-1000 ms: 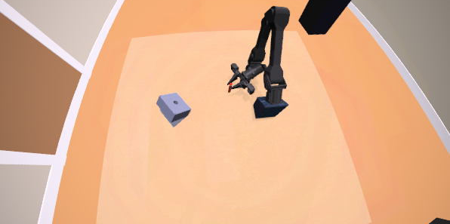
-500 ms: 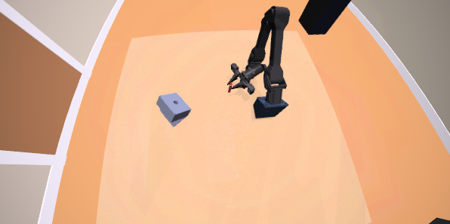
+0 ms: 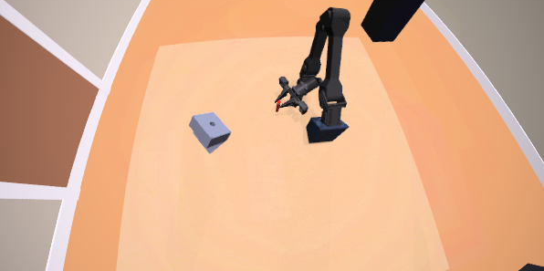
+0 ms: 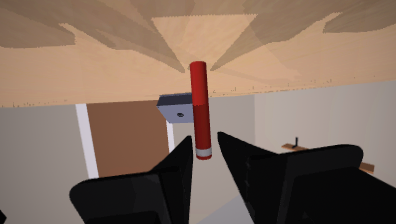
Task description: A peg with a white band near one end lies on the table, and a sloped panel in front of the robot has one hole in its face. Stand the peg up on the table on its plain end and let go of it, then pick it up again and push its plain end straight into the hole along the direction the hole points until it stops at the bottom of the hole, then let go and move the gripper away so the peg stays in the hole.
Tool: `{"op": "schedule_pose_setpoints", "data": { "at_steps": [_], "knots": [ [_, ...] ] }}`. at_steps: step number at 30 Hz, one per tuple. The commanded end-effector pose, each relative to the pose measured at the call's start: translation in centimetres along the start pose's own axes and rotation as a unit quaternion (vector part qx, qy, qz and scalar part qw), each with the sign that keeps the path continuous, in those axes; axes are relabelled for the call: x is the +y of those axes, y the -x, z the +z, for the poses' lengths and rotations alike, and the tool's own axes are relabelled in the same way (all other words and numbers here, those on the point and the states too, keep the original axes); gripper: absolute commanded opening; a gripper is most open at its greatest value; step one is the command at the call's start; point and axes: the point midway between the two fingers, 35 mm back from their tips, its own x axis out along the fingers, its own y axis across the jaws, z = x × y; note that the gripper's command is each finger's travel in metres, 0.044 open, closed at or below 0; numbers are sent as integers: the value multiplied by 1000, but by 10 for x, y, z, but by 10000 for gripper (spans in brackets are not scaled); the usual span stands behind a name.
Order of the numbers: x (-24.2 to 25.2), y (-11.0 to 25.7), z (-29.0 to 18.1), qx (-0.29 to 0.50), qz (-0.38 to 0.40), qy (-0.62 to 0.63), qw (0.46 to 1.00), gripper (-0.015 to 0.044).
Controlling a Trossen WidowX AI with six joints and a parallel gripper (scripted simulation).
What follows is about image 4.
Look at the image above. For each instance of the grey square panel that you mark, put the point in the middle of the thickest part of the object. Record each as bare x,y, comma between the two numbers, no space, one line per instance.
176,108

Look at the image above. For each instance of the red peg with white band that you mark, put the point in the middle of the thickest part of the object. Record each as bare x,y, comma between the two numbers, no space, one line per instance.
199,87

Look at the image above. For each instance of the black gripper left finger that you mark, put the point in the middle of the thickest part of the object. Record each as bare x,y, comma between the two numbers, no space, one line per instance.
165,189

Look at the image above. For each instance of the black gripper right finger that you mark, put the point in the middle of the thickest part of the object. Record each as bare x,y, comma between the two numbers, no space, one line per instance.
265,179

